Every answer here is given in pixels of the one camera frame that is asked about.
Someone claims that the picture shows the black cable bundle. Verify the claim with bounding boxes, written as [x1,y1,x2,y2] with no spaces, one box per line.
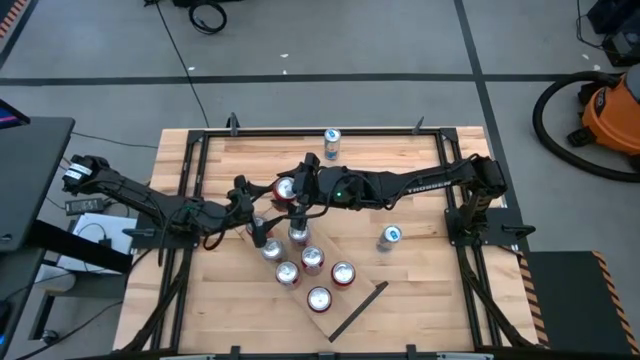
[457,247,539,349]
[119,247,194,352]

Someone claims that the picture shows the black mat hazard stripes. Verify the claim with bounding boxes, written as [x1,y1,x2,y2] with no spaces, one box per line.
[517,249,640,357]
[0,0,31,40]

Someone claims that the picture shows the orange shop vacuum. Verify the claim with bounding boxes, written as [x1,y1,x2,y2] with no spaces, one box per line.
[567,64,640,171]
[531,70,640,183]

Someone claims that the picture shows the silver diet cola can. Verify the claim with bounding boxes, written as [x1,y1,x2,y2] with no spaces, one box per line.
[287,223,311,249]
[261,238,287,265]

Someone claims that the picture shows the black power adapter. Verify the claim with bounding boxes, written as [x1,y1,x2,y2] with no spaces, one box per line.
[64,198,105,216]

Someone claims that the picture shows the thin black floor cable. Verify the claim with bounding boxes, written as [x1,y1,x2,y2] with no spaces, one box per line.
[70,131,160,150]

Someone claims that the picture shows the coiled black cable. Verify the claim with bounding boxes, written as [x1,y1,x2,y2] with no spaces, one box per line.
[187,0,229,36]

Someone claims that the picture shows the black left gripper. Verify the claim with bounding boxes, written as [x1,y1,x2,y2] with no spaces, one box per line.
[222,174,275,250]

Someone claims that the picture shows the black metal table frame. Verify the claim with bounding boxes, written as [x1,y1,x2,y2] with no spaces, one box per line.
[149,127,501,360]

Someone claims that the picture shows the black equipment case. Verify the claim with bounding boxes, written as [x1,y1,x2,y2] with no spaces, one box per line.
[584,0,640,69]

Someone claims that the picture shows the wooden shelf black end frames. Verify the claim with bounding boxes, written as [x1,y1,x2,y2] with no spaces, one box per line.
[230,197,390,344]

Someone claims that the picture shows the black desk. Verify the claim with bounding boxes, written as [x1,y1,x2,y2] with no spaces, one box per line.
[0,115,135,351]

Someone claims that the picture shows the black floor cable with plug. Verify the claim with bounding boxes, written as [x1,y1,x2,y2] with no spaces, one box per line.
[14,298,125,360]

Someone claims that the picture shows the white box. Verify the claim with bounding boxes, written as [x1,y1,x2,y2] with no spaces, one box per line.
[56,212,139,274]

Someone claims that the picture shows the black laptop screen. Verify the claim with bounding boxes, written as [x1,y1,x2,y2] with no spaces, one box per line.
[0,98,32,130]

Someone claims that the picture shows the blue silver energy drink can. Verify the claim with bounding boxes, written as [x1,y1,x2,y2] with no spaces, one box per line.
[376,224,404,254]
[323,127,343,161]

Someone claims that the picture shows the long black floor cable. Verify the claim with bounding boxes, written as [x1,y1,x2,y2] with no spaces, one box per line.
[153,0,212,129]

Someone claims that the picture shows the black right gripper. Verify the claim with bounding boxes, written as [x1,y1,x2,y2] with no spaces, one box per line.
[291,153,327,233]

